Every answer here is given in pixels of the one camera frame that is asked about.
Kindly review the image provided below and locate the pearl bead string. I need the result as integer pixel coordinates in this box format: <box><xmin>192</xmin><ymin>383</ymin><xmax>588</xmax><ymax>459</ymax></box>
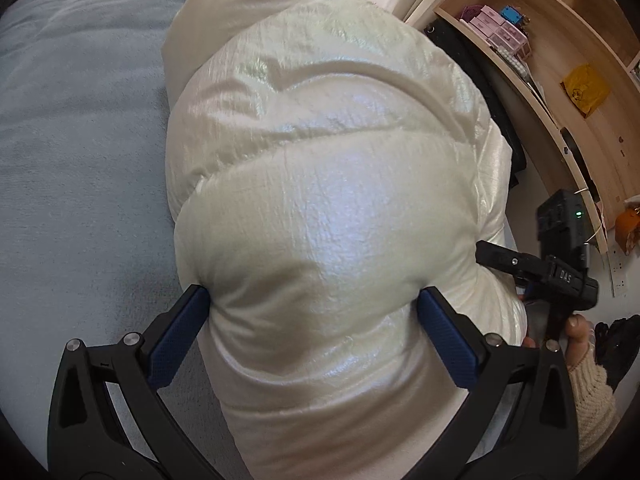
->
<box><xmin>492</xmin><ymin>42</ymin><xmax>535</xmax><ymax>82</ymax></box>

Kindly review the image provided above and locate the orange object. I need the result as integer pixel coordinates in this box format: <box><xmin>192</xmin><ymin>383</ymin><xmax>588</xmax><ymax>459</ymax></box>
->
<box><xmin>614</xmin><ymin>205</ymin><xmax>640</xmax><ymax>253</ymax></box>

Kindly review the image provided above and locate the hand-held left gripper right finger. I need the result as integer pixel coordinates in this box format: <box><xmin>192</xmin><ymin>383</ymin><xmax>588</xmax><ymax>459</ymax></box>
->
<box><xmin>417</xmin><ymin>286</ymin><xmax>581</xmax><ymax>480</ymax></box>

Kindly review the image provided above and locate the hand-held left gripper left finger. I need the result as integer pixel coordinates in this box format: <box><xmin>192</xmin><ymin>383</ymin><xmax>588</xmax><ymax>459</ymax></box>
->
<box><xmin>47</xmin><ymin>284</ymin><xmax>221</xmax><ymax>480</ymax></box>

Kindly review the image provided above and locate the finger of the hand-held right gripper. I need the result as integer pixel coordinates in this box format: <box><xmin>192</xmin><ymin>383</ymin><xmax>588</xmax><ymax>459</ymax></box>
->
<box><xmin>517</xmin><ymin>280</ymin><xmax>551</xmax><ymax>306</ymax></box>
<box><xmin>475</xmin><ymin>240</ymin><xmax>553</xmax><ymax>286</ymax></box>

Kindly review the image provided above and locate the blue-grey bed blanket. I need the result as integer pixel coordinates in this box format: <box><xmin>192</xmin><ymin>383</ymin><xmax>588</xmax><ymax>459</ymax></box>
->
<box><xmin>0</xmin><ymin>0</ymin><xmax>241</xmax><ymax>476</ymax></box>

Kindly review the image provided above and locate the blue box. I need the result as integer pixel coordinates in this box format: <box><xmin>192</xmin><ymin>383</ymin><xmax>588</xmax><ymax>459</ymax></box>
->
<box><xmin>497</xmin><ymin>4</ymin><xmax>526</xmax><ymax>26</ymax></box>

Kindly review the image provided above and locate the stack of pink boxes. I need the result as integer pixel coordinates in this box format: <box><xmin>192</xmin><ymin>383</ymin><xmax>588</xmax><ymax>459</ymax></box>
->
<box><xmin>470</xmin><ymin>7</ymin><xmax>532</xmax><ymax>59</ymax></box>

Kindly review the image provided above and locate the dark knitted glove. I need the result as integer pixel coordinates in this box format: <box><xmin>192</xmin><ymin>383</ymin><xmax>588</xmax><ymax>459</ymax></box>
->
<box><xmin>592</xmin><ymin>316</ymin><xmax>640</xmax><ymax>391</ymax></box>

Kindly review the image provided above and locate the wooden shelf unit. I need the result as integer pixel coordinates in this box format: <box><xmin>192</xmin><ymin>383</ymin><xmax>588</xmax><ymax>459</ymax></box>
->
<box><xmin>405</xmin><ymin>0</ymin><xmax>640</xmax><ymax>281</ymax></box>

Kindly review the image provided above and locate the yellow plastic bag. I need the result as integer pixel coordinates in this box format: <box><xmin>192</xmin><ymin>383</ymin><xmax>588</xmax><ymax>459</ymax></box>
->
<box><xmin>560</xmin><ymin>63</ymin><xmax>612</xmax><ymax>120</ymax></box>

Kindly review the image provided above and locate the person's right hand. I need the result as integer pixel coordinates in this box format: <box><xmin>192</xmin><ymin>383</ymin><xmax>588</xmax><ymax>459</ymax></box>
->
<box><xmin>520</xmin><ymin>312</ymin><xmax>596</xmax><ymax>368</ymax></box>

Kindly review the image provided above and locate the cream white down jacket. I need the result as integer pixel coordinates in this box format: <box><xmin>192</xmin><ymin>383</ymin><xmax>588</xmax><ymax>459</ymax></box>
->
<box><xmin>161</xmin><ymin>0</ymin><xmax>530</xmax><ymax>480</ymax></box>

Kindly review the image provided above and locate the white cable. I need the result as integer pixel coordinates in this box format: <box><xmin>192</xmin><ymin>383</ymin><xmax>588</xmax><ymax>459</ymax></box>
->
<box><xmin>574</xmin><ymin>187</ymin><xmax>610</xmax><ymax>243</ymax></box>

